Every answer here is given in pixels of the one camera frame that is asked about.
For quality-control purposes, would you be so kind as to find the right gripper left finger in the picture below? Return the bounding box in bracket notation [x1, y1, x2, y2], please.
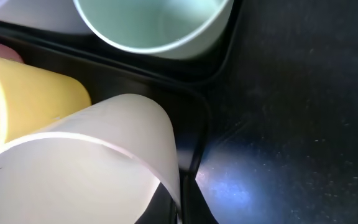
[134, 182, 177, 224]

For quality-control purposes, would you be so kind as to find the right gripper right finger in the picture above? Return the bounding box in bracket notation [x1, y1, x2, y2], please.
[180, 174, 219, 224]

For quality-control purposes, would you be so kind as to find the white cup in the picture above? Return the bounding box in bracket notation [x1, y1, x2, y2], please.
[0, 93, 182, 224]

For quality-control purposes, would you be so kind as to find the yellow cup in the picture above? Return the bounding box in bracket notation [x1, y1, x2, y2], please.
[0, 52, 92, 164]

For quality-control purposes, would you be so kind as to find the black tray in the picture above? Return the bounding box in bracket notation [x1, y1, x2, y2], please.
[0, 0, 245, 184]

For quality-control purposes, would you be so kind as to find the green cup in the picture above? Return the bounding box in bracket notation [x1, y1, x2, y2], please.
[72, 0, 235, 60]

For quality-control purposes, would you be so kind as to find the grey cup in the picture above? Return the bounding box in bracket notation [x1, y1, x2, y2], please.
[0, 0, 93, 35]

